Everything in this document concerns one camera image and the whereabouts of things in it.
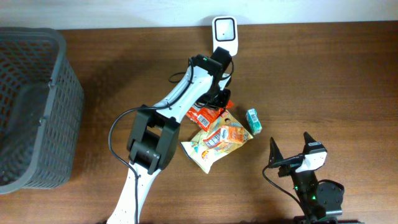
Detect white barcode scanner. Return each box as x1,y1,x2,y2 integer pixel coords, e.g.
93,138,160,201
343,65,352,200
211,16,239,57

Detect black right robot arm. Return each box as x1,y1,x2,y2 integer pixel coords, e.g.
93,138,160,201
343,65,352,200
262,132,345,223

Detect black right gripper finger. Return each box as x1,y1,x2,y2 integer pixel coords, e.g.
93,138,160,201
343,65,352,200
269,137,283,162
303,132,316,144

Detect grey plastic basket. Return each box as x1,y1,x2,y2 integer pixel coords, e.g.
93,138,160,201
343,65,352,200
1,27,85,194

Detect red snack bag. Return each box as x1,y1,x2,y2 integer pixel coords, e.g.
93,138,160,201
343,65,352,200
186,100,234,131

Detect teal tissue pack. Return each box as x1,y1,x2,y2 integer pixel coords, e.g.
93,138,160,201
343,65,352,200
246,108,262,135

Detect yellow snack bag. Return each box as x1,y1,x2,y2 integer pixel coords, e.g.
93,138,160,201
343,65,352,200
181,110,253,174

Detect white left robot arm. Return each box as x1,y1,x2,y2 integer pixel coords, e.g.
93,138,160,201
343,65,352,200
107,47,232,223

